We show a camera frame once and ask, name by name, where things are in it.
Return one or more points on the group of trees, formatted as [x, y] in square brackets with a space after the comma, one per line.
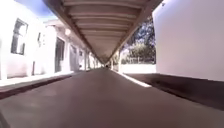
[143, 50]

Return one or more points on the dark paved walkway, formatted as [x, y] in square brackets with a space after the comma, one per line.
[106, 103]

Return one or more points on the wooden walkway canopy with posts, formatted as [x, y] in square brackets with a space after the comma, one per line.
[106, 20]

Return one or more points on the dark paved ground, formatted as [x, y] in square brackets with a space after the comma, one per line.
[186, 88]

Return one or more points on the plain white building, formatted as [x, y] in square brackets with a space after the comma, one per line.
[190, 40]

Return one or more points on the white building with dark windows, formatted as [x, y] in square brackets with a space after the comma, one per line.
[30, 43]

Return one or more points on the pale paved strip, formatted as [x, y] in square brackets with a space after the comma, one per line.
[26, 82]

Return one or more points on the low white wall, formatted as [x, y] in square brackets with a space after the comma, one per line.
[140, 68]

